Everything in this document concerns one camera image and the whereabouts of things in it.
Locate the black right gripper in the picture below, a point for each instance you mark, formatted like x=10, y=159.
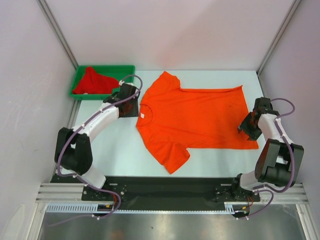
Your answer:
x=254, y=135

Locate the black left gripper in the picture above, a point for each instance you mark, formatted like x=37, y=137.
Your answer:
x=135, y=112

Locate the orange t shirt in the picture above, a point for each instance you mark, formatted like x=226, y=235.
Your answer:
x=173, y=120

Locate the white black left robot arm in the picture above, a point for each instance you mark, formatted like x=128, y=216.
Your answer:
x=73, y=151

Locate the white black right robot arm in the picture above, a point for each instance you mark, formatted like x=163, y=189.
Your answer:
x=279, y=162

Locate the green plastic tray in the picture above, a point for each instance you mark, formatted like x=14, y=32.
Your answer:
x=118, y=72

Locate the red t shirt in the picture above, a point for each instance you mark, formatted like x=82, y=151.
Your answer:
x=94, y=83

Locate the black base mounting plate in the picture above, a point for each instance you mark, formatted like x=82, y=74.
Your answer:
x=183, y=193

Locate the grey slotted cable duct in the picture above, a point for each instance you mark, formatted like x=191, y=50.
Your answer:
x=104, y=208

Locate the aluminium front frame rail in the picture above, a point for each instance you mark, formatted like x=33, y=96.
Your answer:
x=73, y=193

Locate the left aluminium corner post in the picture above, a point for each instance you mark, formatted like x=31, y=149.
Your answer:
x=53, y=23

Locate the aluminium corner post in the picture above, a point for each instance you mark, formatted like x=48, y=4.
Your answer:
x=53, y=23
x=279, y=34

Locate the right aluminium corner post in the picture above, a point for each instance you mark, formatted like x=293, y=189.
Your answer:
x=279, y=34

